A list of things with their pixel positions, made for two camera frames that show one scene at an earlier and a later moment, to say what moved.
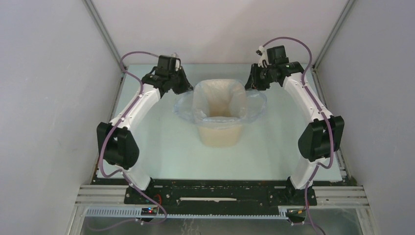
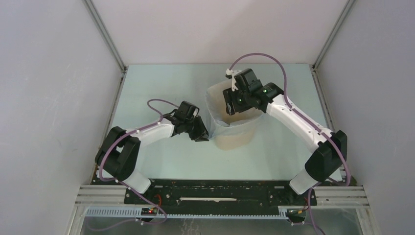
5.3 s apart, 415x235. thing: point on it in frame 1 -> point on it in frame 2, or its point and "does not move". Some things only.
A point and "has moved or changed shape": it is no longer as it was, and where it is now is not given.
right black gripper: (254, 81) -> (230, 96)
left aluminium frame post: (106, 36) does not move
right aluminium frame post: (314, 74) does not move
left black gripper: (185, 86) -> (202, 134)
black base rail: (219, 192) does not move
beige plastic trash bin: (219, 107) has moved or changed shape
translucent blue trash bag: (219, 103) has moved or changed shape
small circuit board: (149, 211) does not move
